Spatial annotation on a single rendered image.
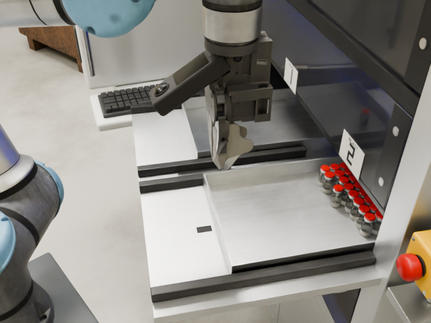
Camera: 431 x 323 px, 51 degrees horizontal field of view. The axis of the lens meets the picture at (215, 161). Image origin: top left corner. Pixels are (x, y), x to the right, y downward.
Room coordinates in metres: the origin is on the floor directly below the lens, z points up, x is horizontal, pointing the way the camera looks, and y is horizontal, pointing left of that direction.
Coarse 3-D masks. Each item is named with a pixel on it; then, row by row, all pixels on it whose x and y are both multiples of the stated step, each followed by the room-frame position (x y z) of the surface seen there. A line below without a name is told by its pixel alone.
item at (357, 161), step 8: (344, 136) 0.72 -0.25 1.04; (344, 144) 0.71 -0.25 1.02; (352, 144) 0.68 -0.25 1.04; (344, 152) 0.70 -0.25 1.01; (352, 152) 0.68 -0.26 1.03; (360, 152) 0.65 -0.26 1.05; (344, 160) 0.70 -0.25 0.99; (352, 160) 0.67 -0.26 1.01; (360, 160) 0.65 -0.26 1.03; (352, 168) 0.67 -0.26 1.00; (360, 168) 0.64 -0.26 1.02
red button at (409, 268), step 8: (400, 256) 0.44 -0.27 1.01; (408, 256) 0.44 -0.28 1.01; (416, 256) 0.44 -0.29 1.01; (400, 264) 0.43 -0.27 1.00; (408, 264) 0.42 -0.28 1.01; (416, 264) 0.42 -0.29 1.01; (400, 272) 0.43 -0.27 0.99; (408, 272) 0.42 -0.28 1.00; (416, 272) 0.42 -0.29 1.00; (408, 280) 0.42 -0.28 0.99; (416, 280) 0.42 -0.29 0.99
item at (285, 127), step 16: (288, 96) 1.15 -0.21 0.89; (192, 112) 1.07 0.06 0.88; (272, 112) 1.07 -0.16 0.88; (288, 112) 1.07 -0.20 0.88; (304, 112) 1.07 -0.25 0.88; (192, 128) 0.99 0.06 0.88; (256, 128) 0.99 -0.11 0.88; (272, 128) 0.99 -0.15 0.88; (288, 128) 0.99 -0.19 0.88; (304, 128) 0.99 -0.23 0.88; (192, 144) 0.91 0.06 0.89; (208, 144) 0.91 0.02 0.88; (256, 144) 0.87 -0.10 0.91; (272, 144) 0.87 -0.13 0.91; (288, 144) 0.88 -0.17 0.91; (304, 144) 0.89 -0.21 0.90; (320, 144) 0.90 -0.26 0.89
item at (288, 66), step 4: (288, 60) 1.04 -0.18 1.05; (288, 64) 1.04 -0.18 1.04; (288, 68) 1.03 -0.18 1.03; (292, 68) 1.01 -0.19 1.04; (288, 72) 1.03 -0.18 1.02; (292, 72) 1.00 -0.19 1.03; (296, 72) 0.98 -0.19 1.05; (284, 76) 1.05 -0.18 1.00; (288, 76) 1.03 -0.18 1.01; (292, 76) 1.00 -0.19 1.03; (296, 76) 0.98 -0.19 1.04; (288, 80) 1.03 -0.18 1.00; (292, 80) 1.00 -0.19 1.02; (296, 80) 0.97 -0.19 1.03; (288, 84) 1.02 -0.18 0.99; (292, 84) 0.99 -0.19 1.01; (296, 84) 0.97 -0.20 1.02; (292, 88) 0.99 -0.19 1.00
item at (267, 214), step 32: (320, 160) 0.81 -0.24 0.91; (224, 192) 0.73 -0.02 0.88; (256, 192) 0.73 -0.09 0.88; (288, 192) 0.73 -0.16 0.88; (320, 192) 0.73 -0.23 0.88; (224, 224) 0.64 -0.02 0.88; (256, 224) 0.64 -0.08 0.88; (288, 224) 0.64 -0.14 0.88; (320, 224) 0.64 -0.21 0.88; (352, 224) 0.64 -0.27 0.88; (224, 256) 0.55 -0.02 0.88; (256, 256) 0.55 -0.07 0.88; (288, 256) 0.52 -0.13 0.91; (320, 256) 0.54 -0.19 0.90
